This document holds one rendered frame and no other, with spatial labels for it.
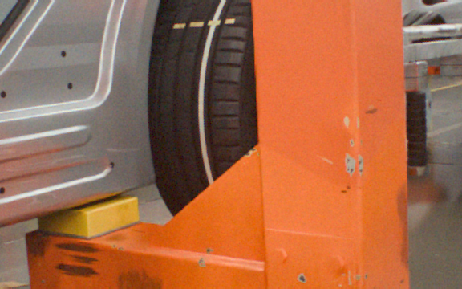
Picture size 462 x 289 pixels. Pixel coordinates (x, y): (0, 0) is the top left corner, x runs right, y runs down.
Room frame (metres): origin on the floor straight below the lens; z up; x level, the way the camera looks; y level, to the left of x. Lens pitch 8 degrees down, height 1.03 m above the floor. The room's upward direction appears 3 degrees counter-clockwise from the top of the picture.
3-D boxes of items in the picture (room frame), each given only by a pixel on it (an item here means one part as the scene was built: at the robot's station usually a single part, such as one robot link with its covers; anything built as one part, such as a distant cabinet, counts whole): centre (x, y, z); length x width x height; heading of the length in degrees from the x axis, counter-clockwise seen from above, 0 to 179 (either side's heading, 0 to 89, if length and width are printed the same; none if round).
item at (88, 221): (1.47, 0.28, 0.71); 0.14 x 0.14 x 0.05; 55
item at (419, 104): (1.47, -0.32, 0.83); 0.04 x 0.04 x 0.16
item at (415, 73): (1.48, -0.30, 0.93); 0.09 x 0.05 x 0.05; 55
